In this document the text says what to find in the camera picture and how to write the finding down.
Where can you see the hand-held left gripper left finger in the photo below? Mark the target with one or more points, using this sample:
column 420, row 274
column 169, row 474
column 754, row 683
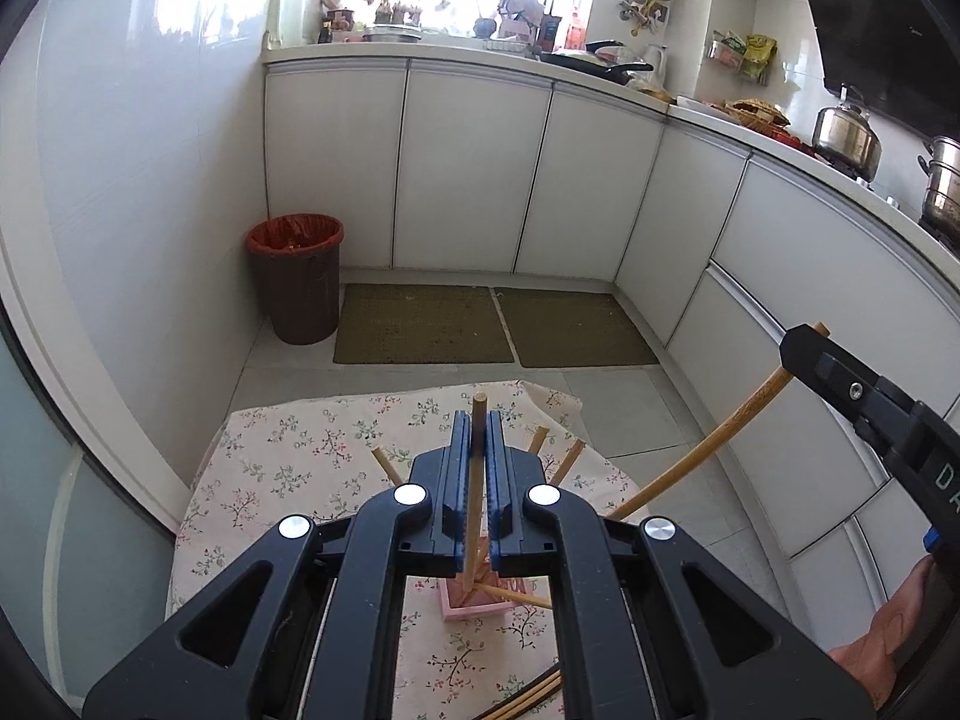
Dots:
column 450, row 480

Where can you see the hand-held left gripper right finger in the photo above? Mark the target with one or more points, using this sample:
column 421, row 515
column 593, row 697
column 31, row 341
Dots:
column 501, row 495

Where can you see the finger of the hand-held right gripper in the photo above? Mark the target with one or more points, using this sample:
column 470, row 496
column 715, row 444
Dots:
column 840, row 382

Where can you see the straight bamboo chopstick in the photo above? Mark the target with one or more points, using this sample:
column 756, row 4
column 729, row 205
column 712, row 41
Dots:
column 574, row 456
column 538, row 441
column 517, row 597
column 386, row 465
column 480, row 412

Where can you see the pink perforated utensil holder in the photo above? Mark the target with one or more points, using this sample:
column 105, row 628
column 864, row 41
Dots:
column 457, row 607

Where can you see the curved bamboo chopstick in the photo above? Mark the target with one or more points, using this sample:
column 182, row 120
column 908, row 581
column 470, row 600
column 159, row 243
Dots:
column 701, row 457

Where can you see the person's right hand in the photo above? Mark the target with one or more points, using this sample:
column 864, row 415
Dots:
column 885, row 637

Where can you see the floral tablecloth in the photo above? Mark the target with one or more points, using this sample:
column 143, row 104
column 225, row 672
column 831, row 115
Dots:
column 300, row 465

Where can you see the dark brown chopstick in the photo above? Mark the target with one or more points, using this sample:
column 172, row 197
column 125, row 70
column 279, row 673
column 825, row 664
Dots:
column 525, row 692

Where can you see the steel steamer pot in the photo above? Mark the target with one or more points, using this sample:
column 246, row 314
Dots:
column 943, row 180

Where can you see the brown trash bin red bag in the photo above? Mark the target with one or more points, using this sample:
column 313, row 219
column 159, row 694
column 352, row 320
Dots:
column 300, row 292

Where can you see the steel kettle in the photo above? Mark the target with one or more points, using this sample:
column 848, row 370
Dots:
column 847, row 139

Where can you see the woven basket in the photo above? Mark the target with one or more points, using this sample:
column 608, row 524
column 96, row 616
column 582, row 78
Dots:
column 757, row 114

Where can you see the white kitchen cabinets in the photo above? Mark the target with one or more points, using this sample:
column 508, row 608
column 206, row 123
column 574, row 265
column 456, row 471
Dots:
column 465, row 165

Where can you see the white jug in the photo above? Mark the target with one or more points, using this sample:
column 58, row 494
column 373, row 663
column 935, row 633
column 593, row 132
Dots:
column 655, row 67

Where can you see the black range hood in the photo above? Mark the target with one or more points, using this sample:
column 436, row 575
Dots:
column 877, row 15

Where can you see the frosted glass door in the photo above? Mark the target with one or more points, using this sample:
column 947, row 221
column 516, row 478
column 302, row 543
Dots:
column 75, row 540

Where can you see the black frying pan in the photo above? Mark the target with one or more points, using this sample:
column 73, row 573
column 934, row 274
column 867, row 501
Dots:
column 592, row 64

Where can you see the water heater pipes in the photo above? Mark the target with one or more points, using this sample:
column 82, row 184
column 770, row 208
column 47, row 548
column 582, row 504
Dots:
column 641, row 4

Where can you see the white countertop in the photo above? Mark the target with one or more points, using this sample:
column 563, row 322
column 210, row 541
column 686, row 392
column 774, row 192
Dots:
column 450, row 51

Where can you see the red bottle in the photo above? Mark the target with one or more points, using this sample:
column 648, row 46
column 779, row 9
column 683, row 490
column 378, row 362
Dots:
column 576, row 31

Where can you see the steel basin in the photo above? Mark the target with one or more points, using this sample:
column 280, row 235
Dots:
column 391, row 34

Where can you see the dark knife block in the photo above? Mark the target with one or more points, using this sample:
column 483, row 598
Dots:
column 551, row 28

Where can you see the blue plastic bag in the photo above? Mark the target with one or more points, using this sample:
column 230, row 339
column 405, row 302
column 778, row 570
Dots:
column 521, row 7

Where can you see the wall rack with packets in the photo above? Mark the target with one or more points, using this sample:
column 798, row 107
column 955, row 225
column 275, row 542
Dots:
column 750, row 56

